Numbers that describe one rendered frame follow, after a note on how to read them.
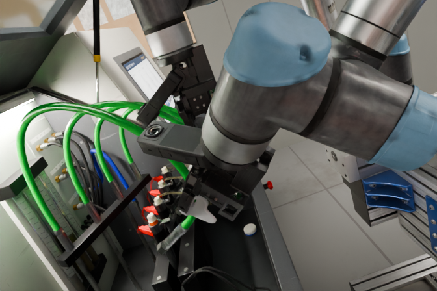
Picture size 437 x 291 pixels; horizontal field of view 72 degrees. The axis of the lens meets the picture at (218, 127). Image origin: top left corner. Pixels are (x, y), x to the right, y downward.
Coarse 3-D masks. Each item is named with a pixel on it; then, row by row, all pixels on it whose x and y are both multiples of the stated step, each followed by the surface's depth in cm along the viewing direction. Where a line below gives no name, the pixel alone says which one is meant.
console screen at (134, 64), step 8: (136, 48) 137; (120, 56) 109; (128, 56) 118; (136, 56) 129; (144, 56) 143; (120, 64) 103; (128, 64) 111; (136, 64) 121; (144, 64) 133; (128, 72) 106; (136, 72) 115; (144, 72) 126; (152, 72) 138; (136, 80) 109; (144, 80) 119; (152, 80) 130; (160, 80) 143; (136, 88) 105; (144, 88) 112; (152, 88) 122; (144, 96) 107; (168, 104) 131
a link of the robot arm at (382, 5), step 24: (360, 0) 33; (384, 0) 31; (408, 0) 31; (336, 24) 35; (360, 24) 33; (384, 24) 32; (408, 24) 33; (336, 48) 34; (360, 48) 33; (384, 48) 33
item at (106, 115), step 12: (36, 108) 50; (48, 108) 49; (60, 108) 48; (72, 108) 47; (84, 108) 46; (96, 108) 46; (24, 120) 52; (108, 120) 46; (120, 120) 45; (24, 132) 54; (132, 132) 45; (24, 144) 56; (24, 156) 57; (24, 168) 58; (180, 168) 46; (36, 192) 61; (48, 216) 63; (192, 216) 49; (60, 228) 65
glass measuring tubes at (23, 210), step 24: (0, 192) 62; (24, 192) 67; (48, 192) 76; (24, 216) 66; (72, 216) 79; (48, 240) 68; (72, 240) 77; (48, 264) 69; (72, 264) 75; (96, 264) 82; (72, 288) 73
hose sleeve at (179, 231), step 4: (180, 224) 52; (176, 228) 52; (180, 228) 51; (172, 232) 53; (176, 232) 52; (180, 232) 52; (184, 232) 52; (168, 236) 54; (172, 236) 53; (176, 236) 53; (180, 236) 53; (164, 240) 55; (168, 240) 54; (172, 240) 53; (176, 240) 54; (164, 244) 55; (168, 244) 54; (172, 244) 55; (164, 248) 55; (168, 248) 56
